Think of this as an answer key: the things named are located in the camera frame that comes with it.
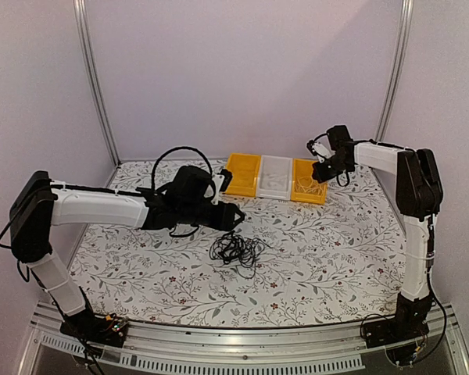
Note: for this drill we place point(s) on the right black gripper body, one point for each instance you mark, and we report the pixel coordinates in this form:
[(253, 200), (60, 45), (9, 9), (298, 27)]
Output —
[(334, 170)]

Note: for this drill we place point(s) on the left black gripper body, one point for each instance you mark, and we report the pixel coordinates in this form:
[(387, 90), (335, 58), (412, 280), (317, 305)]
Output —
[(224, 221)]

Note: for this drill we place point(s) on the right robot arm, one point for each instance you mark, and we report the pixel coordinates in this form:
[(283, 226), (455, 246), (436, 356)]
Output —
[(418, 195)]

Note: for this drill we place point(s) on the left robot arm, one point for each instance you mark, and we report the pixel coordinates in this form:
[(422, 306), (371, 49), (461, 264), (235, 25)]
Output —
[(191, 198)]

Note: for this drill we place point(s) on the small yellow plastic bin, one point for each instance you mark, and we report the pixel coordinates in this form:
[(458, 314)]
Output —
[(304, 187)]

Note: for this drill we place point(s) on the large yellow plastic bin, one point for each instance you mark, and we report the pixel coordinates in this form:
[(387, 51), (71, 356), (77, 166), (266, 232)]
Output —
[(245, 171)]

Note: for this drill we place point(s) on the white translucent plastic bin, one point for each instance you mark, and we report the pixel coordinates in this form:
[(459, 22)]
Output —
[(275, 178)]

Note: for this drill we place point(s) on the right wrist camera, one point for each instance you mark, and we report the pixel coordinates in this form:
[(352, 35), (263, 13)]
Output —
[(319, 151)]

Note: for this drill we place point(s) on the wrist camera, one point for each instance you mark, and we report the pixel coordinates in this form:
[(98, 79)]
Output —
[(319, 151), (219, 183)]

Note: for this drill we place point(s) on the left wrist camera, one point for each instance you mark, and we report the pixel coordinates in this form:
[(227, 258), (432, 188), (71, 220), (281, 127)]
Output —
[(219, 183)]

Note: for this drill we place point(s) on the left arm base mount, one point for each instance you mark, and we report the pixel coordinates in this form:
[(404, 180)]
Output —
[(87, 326)]

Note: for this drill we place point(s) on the front aluminium rail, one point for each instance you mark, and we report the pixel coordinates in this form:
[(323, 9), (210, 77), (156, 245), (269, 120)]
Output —
[(153, 348)]

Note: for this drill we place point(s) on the right aluminium frame post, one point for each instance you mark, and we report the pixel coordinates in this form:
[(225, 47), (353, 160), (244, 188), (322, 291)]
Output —
[(402, 40)]

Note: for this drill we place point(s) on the aluminium frame post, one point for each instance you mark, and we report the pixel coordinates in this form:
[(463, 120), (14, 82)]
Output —
[(81, 17), (402, 40)]

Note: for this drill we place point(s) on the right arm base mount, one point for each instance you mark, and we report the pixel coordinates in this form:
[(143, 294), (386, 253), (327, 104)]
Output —
[(406, 330)]

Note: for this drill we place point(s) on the left aluminium frame post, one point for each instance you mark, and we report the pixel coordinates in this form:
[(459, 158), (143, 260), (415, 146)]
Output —
[(81, 17)]

